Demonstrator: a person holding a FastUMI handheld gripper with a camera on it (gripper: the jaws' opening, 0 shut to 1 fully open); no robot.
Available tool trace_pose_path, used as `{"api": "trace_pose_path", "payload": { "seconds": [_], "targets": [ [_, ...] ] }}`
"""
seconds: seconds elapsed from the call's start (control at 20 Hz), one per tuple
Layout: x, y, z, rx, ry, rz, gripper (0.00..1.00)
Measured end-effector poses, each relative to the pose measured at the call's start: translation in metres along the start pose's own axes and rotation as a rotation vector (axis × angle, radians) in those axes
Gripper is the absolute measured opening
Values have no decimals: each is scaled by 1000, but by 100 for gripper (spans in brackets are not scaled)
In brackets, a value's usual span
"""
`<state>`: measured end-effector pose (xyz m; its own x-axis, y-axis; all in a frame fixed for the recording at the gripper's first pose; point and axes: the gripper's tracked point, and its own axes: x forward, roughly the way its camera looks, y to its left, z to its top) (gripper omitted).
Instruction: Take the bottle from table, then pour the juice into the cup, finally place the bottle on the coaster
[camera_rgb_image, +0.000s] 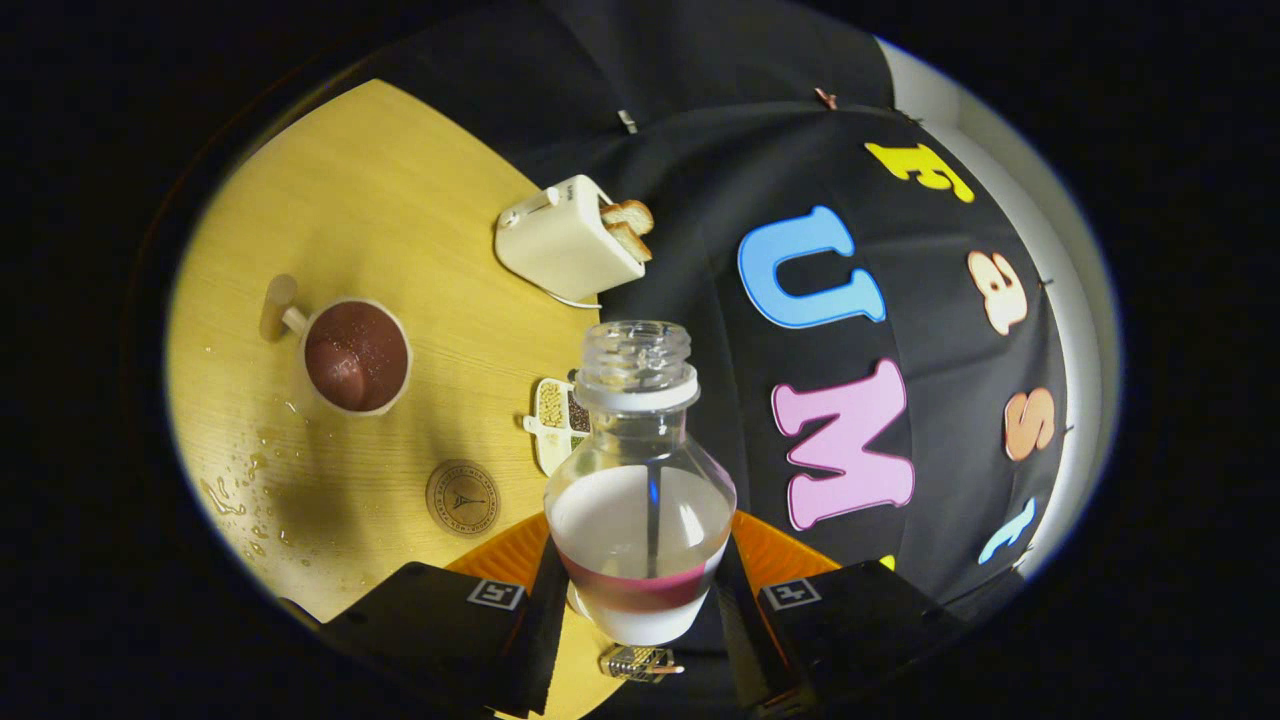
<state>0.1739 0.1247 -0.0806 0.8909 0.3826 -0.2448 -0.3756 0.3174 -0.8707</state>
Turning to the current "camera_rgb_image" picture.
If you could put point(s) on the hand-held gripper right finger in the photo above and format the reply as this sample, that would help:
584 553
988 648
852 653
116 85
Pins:
745 640

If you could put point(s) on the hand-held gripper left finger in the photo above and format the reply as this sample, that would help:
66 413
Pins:
545 640

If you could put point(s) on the clear juice bottle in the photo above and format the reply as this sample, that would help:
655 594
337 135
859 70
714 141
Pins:
640 520

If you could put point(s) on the round cork coaster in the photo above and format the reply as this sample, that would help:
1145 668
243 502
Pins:
462 498

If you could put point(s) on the divided white seed dish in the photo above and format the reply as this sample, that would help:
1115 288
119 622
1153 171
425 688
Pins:
550 405

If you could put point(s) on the white toaster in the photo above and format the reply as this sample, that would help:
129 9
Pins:
560 240

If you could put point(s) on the toast slice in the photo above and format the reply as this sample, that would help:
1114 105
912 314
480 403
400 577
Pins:
630 215
632 243

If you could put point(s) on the wooden table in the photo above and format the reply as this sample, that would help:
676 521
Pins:
380 200

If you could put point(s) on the small metal clip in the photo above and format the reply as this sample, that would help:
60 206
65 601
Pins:
627 121

